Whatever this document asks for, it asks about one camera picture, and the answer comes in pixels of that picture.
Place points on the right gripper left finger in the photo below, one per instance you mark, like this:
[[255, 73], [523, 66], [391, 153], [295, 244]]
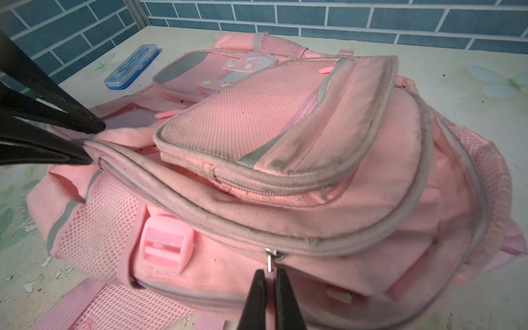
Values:
[[253, 316]]

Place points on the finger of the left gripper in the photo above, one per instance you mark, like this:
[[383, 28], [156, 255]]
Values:
[[60, 108], [23, 143]]

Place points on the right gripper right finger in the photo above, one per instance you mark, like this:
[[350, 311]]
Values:
[[288, 314]]

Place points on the blue clear pencil case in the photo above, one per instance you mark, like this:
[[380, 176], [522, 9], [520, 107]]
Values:
[[132, 67]]

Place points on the pink student backpack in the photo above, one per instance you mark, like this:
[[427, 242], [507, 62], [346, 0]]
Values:
[[260, 154]]

